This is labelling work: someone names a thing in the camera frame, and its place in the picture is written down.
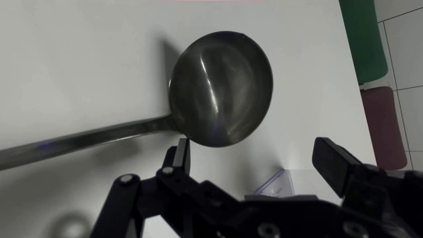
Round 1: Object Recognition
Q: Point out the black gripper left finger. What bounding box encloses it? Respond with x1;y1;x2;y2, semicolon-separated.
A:
160;139;191;182

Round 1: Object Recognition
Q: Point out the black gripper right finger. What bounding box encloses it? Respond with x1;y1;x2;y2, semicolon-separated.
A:
312;137;373;198

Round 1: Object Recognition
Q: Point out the steel ladle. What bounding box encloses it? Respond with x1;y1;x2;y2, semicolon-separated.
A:
0;30;274;170

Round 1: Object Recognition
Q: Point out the maroon chair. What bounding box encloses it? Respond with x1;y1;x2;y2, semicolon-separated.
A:
361;86;407;170

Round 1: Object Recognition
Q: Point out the green chair left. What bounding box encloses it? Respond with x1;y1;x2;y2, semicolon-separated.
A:
339;0;388;85

